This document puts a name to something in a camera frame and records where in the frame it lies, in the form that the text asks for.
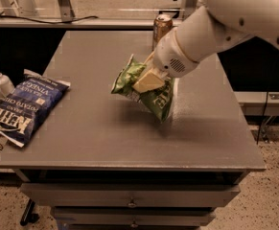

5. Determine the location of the blue Kettle chip bag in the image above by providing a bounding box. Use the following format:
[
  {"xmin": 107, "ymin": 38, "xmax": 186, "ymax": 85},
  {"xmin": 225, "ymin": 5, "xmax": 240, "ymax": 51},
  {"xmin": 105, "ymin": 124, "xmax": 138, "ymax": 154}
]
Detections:
[{"xmin": 0, "ymin": 69, "xmax": 71, "ymax": 148}]

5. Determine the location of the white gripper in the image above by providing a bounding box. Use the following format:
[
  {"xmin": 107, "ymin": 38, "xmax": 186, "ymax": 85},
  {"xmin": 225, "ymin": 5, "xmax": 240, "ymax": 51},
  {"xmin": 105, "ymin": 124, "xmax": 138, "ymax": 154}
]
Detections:
[{"xmin": 132, "ymin": 28, "xmax": 198, "ymax": 93}]

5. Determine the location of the grey drawer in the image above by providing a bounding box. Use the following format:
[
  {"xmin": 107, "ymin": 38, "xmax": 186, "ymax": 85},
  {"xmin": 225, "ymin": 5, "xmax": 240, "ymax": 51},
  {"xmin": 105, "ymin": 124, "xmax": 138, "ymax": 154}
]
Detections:
[
  {"xmin": 20, "ymin": 183, "xmax": 240, "ymax": 208},
  {"xmin": 51, "ymin": 207, "xmax": 215, "ymax": 226}
]

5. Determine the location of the green jalapeno chip bag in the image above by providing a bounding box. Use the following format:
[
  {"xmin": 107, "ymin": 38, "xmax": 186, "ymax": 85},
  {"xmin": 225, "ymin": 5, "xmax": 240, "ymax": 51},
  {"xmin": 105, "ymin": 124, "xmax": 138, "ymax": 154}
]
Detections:
[{"xmin": 111, "ymin": 56, "xmax": 175, "ymax": 123}]

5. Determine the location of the grey lower drawer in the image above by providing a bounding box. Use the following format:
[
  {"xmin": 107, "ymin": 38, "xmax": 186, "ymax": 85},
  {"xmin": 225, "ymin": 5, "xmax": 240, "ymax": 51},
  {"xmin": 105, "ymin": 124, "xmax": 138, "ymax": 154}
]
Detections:
[{"xmin": 51, "ymin": 207, "xmax": 215, "ymax": 226}]

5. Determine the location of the grey top drawer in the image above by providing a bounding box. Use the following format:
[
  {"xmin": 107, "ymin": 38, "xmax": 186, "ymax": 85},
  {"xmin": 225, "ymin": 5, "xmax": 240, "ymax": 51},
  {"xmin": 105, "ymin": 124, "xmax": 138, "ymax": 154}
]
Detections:
[{"xmin": 20, "ymin": 183, "xmax": 240, "ymax": 208}]

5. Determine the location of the black cable on shelf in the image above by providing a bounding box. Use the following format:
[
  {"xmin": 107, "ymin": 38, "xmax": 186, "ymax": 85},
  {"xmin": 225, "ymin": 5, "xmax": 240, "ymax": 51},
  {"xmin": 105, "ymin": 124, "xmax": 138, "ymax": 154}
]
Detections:
[{"xmin": 0, "ymin": 14, "xmax": 99, "ymax": 25}]

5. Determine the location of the gold drink can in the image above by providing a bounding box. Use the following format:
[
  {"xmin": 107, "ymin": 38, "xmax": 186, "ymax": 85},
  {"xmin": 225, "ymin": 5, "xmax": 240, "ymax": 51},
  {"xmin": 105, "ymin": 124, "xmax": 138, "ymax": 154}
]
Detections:
[{"xmin": 152, "ymin": 13, "xmax": 173, "ymax": 49}]

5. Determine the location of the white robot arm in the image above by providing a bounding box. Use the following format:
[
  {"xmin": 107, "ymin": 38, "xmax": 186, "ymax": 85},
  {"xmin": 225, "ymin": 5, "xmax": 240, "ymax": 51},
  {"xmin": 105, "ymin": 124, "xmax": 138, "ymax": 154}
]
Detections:
[{"xmin": 133, "ymin": 0, "xmax": 279, "ymax": 93}]

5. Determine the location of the white pump bottle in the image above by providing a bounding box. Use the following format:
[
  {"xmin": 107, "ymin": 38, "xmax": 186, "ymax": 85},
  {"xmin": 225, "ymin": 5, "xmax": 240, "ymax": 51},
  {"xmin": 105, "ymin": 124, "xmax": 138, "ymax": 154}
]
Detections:
[{"xmin": 0, "ymin": 72, "xmax": 14, "ymax": 97}]

